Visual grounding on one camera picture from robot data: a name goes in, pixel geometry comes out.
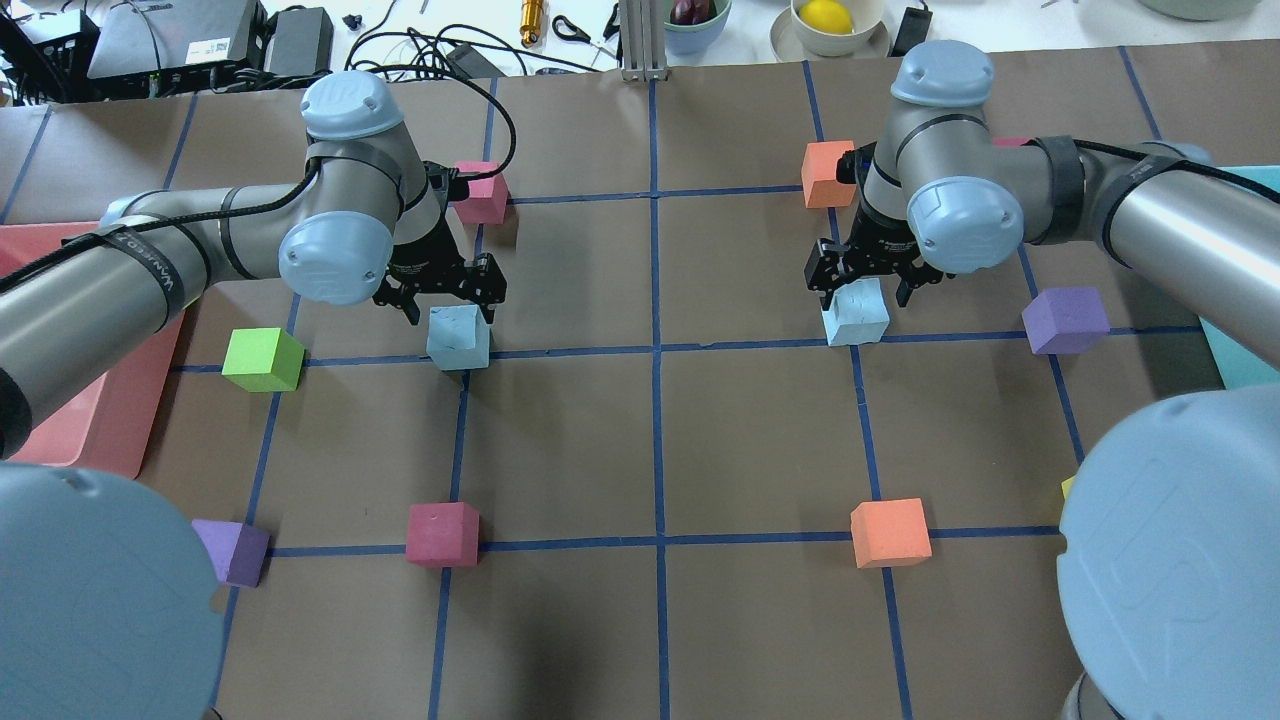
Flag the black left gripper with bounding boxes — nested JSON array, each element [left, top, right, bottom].
[[372, 215, 508, 325]]

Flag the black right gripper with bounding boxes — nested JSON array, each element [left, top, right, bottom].
[[805, 205, 946, 310]]

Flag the light blue block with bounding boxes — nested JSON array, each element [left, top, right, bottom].
[[426, 304, 492, 372], [820, 277, 890, 347]]

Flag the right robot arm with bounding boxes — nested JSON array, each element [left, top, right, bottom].
[[805, 40, 1277, 719]]

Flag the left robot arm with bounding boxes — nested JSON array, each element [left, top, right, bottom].
[[1, 70, 507, 719]]

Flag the orange block far right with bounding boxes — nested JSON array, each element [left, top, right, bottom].
[[800, 140, 858, 210]]

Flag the orange block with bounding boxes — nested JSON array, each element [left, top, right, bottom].
[[850, 498, 933, 569], [800, 140, 858, 210]]

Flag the pink block far left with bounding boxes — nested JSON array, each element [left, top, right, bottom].
[[452, 173, 509, 225]]

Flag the green block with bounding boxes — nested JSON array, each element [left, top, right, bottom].
[[220, 328, 307, 393]]

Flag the purple block right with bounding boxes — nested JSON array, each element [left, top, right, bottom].
[[1021, 286, 1112, 355]]

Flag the purple block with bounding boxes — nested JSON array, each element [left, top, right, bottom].
[[1021, 286, 1112, 355], [191, 519, 270, 588]]

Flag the magenta block near left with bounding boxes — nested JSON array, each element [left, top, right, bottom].
[[404, 502, 481, 569]]

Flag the bowl with lemon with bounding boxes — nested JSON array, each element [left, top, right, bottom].
[[771, 1, 890, 61]]

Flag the orange block near right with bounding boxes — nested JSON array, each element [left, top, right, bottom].
[[850, 498, 933, 569]]

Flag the black power adapter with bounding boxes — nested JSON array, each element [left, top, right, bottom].
[[262, 6, 333, 77]]

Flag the black scissors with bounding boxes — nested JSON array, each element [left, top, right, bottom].
[[550, 14, 620, 44]]

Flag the brass cylinder tool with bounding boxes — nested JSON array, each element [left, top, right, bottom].
[[518, 0, 545, 47]]

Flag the blue bowl with fruit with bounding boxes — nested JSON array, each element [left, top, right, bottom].
[[660, 1, 733, 55]]

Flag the purple block near left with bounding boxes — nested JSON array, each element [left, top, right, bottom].
[[191, 519, 270, 588]]

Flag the pink plastic bin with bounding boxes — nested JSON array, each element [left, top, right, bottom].
[[1, 223, 205, 478]]

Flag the black computer box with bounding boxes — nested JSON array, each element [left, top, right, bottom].
[[87, 1, 268, 83]]

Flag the cyan plastic bin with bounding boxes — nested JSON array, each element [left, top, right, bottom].
[[1199, 164, 1279, 389]]

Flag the aluminium frame post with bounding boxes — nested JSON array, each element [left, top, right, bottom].
[[618, 0, 669, 82]]

